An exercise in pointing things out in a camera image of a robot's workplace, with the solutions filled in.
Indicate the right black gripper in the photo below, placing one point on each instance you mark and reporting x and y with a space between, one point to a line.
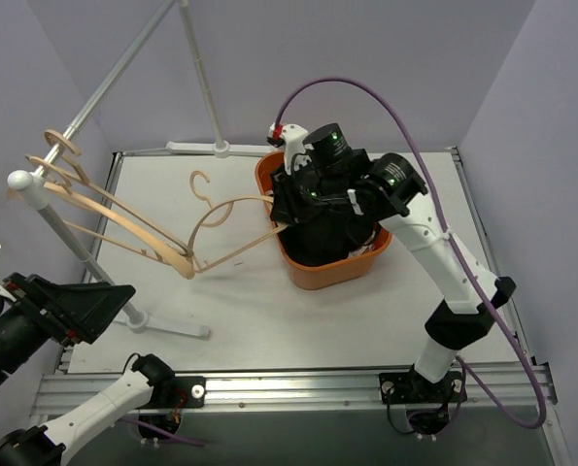
286 200

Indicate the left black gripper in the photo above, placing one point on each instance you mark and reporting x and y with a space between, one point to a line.
46 314

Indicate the black skirt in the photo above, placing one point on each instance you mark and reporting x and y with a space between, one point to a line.
341 232

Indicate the wooden hanger for black skirt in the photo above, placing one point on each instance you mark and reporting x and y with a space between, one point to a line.
217 215

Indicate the wooden hanger for white skirt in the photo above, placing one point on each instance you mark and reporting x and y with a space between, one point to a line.
76 187

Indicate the white pleated skirt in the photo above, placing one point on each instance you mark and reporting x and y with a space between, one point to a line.
368 246

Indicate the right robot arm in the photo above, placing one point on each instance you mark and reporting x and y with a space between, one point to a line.
334 200

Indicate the orange plastic basket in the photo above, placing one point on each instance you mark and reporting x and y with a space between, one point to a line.
318 277

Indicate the white metal clothes rack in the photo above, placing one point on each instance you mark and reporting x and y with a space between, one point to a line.
184 53

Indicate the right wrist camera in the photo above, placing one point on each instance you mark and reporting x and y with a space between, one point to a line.
289 139

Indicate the aluminium mounting rail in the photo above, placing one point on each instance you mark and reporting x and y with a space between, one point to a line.
282 391

